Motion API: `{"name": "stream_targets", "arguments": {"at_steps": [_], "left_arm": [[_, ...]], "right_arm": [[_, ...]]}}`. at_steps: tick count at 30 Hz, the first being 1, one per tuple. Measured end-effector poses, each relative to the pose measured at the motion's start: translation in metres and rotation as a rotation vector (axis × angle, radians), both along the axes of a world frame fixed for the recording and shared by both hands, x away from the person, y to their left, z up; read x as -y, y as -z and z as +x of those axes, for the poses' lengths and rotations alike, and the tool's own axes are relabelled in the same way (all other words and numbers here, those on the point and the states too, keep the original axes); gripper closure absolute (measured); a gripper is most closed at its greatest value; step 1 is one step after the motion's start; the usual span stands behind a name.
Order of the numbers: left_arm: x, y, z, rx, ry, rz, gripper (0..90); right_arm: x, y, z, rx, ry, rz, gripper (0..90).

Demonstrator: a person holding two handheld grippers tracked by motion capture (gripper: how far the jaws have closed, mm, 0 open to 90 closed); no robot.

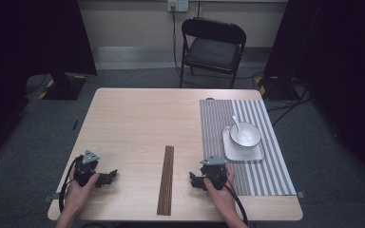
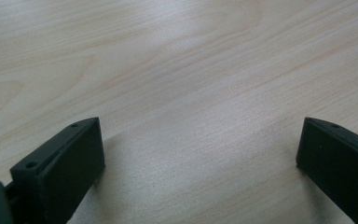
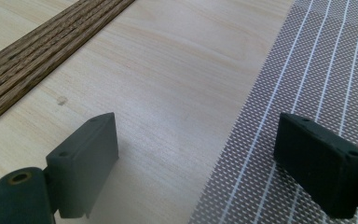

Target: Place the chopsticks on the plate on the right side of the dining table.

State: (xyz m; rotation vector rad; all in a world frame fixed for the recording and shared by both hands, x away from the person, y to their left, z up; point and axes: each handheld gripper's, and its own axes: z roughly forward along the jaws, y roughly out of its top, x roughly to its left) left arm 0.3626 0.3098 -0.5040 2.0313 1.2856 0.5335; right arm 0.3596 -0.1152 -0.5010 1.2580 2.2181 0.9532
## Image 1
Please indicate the grey table corner clamp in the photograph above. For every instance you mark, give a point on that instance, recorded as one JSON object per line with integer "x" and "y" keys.
{"x": 300, "y": 194}
{"x": 47, "y": 198}

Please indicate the person's left hand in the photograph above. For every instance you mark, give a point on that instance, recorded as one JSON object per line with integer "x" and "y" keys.
{"x": 77, "y": 193}

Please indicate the dark curtain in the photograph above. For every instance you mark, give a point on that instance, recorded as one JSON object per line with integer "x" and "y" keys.
{"x": 336, "y": 47}
{"x": 28, "y": 41}

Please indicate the white spoon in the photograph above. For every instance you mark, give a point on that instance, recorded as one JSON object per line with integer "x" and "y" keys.
{"x": 237, "y": 124}

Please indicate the black folding chair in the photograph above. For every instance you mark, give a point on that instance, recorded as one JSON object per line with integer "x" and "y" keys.
{"x": 214, "y": 53}

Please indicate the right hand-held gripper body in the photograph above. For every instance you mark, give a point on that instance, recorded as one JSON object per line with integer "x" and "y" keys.
{"x": 215, "y": 172}

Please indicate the white square plate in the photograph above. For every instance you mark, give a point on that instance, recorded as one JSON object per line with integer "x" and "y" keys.
{"x": 244, "y": 153}

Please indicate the black stand base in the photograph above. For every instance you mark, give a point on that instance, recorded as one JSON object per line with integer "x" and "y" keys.
{"x": 64, "y": 90}
{"x": 277, "y": 90}

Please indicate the person's right hand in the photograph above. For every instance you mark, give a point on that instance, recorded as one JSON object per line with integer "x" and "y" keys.
{"x": 222, "y": 194}

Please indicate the row of brown wooden chopsticks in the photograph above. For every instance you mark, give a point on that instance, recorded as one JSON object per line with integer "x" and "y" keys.
{"x": 164, "y": 180}

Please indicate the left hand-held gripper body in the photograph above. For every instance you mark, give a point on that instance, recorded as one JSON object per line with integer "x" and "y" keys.
{"x": 85, "y": 169}

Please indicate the small black floor item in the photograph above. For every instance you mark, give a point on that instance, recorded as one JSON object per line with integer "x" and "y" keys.
{"x": 75, "y": 124}

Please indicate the grey striped placemat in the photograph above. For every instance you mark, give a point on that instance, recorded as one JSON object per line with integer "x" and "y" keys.
{"x": 214, "y": 126}

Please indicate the white bowl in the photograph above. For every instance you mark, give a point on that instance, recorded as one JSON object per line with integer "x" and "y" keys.
{"x": 248, "y": 136}

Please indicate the white wall socket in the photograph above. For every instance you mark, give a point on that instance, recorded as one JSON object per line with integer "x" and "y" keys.
{"x": 178, "y": 5}

